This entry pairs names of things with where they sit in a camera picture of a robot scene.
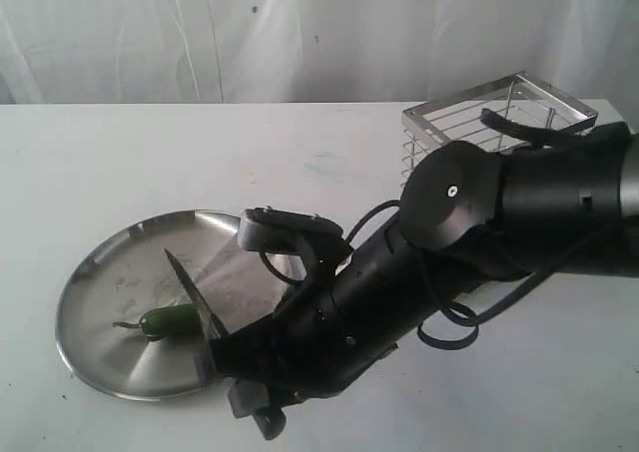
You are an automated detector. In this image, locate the round stainless steel plate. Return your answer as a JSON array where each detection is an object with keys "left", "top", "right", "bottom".
[{"left": 56, "top": 210, "right": 288, "bottom": 401}]

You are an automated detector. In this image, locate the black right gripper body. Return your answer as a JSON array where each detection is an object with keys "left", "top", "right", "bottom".
[{"left": 249, "top": 271, "right": 400, "bottom": 403}]

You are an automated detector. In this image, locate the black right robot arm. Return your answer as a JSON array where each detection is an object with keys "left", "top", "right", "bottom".
[{"left": 210, "top": 123, "right": 638, "bottom": 439}]

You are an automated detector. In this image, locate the knife with grey handle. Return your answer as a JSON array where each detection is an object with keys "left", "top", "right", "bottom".
[{"left": 164, "top": 248, "right": 230, "bottom": 340}]

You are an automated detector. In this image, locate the metal wire utensil holder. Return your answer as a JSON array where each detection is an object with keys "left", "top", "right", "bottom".
[{"left": 402, "top": 72, "right": 598, "bottom": 182}]

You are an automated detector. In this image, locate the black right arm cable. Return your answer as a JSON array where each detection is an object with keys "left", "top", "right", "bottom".
[{"left": 257, "top": 110, "right": 590, "bottom": 351}]

